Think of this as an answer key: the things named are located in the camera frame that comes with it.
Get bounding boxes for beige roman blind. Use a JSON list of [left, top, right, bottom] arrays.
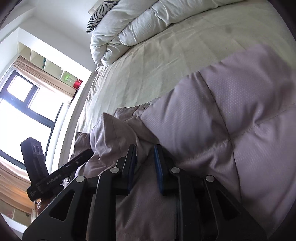
[[13, 56, 76, 99]]

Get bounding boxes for black tracker box on mount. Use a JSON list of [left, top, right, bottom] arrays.
[[20, 137, 93, 201]]

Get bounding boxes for mauve quilted puffer coat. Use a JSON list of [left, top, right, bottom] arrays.
[[72, 45, 295, 240]]

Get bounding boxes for white wall shelf cubbies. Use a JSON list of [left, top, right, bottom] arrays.
[[18, 42, 78, 88]]

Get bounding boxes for black framed window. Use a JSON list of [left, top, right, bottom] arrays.
[[1, 70, 64, 170]]

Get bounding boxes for zebra print pillow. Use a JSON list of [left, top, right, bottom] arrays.
[[86, 1, 119, 34]]

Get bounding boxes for white folded duvet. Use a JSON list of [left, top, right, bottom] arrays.
[[90, 1, 234, 67]]

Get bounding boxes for red box on shelf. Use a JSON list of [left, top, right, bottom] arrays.
[[73, 79, 82, 90]]

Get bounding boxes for operator's hand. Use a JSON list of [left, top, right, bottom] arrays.
[[36, 198, 54, 216]]

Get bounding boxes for beige bed with sheet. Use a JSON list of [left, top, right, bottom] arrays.
[[61, 1, 295, 146]]

